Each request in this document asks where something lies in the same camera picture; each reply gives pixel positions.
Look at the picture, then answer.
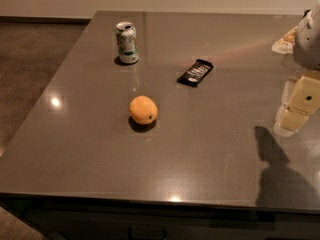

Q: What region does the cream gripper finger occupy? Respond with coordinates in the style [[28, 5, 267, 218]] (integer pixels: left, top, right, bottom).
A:
[[273, 71, 320, 137], [271, 27, 298, 54]]

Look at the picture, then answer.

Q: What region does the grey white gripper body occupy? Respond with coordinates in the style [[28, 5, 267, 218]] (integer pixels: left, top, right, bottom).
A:
[[293, 0, 320, 70]]

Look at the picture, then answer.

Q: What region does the green white 7up can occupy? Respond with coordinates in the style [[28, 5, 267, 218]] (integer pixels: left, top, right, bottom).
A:
[[116, 21, 139, 64]]

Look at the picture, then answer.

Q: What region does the orange fruit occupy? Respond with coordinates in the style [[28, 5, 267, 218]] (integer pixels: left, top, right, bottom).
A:
[[129, 96, 158, 125]]

